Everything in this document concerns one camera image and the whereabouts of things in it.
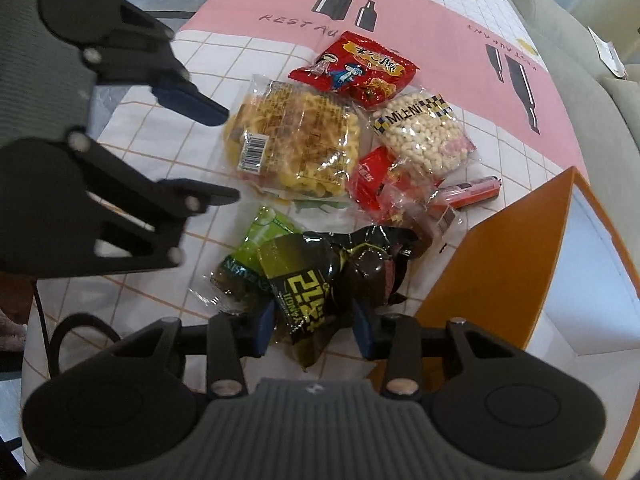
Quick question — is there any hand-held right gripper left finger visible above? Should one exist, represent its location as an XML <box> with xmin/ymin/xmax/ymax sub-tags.
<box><xmin>117</xmin><ymin>307</ymin><xmax>277</xmax><ymax>401</ymax></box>

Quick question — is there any clear bag of white puffs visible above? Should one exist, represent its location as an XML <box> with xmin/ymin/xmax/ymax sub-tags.
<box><xmin>370</xmin><ymin>87</ymin><xmax>478</xmax><ymax>181</ymax></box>

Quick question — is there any black cable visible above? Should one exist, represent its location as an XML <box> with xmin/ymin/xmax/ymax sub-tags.
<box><xmin>35</xmin><ymin>280</ymin><xmax>123</xmax><ymax>376</ymax></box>

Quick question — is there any grey-green sofa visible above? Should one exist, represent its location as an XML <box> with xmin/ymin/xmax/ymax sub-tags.
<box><xmin>505</xmin><ymin>0</ymin><xmax>640</xmax><ymax>311</ymax></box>

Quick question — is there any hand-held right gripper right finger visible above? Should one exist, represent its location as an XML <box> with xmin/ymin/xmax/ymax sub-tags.
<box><xmin>349</xmin><ymin>299</ymin><xmax>525</xmax><ymax>400</ymax></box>

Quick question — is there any black and yellow snack packet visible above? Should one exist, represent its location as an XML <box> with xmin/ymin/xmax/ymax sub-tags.
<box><xmin>257</xmin><ymin>225</ymin><xmax>433</xmax><ymax>368</ymax></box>

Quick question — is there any beige cushion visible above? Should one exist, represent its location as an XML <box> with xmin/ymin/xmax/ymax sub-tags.
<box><xmin>600</xmin><ymin>65</ymin><xmax>640</xmax><ymax>126</ymax></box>

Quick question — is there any red spicy strip packet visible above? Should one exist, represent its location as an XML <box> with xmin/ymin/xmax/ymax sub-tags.
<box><xmin>347</xmin><ymin>146</ymin><xmax>436</xmax><ymax>226</ymax></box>

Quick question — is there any orange cardboard box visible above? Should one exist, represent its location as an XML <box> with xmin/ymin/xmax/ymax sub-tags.
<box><xmin>367</xmin><ymin>165</ymin><xmax>640</xmax><ymax>480</ymax></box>

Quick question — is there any red cartoon snack packet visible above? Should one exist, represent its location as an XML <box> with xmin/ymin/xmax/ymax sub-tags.
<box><xmin>287</xmin><ymin>30</ymin><xmax>421</xmax><ymax>108</ymax></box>

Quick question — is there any pink and white printed tablecloth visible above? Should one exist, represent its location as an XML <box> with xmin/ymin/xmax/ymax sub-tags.
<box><xmin>20</xmin><ymin>0</ymin><xmax>591</xmax><ymax>480</ymax></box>

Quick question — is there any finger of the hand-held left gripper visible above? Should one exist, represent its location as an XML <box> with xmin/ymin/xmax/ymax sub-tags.
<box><xmin>66</xmin><ymin>134</ymin><xmax>242</xmax><ymax>269</ymax></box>
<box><xmin>81</xmin><ymin>0</ymin><xmax>232</xmax><ymax>127</ymax></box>

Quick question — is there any green snack packet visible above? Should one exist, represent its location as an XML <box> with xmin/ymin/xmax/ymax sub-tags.
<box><xmin>207</xmin><ymin>205</ymin><xmax>306</xmax><ymax>311</ymax></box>

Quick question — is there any white paper sheet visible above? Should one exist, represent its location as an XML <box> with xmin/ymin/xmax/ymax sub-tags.
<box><xmin>587</xmin><ymin>27</ymin><xmax>628</xmax><ymax>78</ymax></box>

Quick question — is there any clear bag of yellow noodle snack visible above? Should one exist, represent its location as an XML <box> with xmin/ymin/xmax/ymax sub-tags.
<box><xmin>222</xmin><ymin>74</ymin><xmax>363</xmax><ymax>201</ymax></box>

